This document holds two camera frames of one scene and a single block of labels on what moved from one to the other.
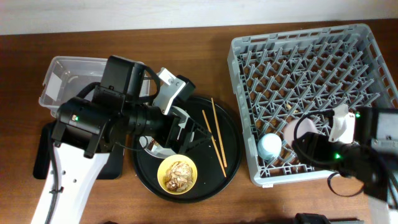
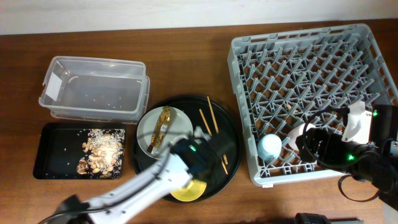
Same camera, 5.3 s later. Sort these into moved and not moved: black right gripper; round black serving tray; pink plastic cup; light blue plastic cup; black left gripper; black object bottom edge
Moved: pink plastic cup; black left gripper
Not moved: light blue plastic cup; black object bottom edge; black right gripper; round black serving tray
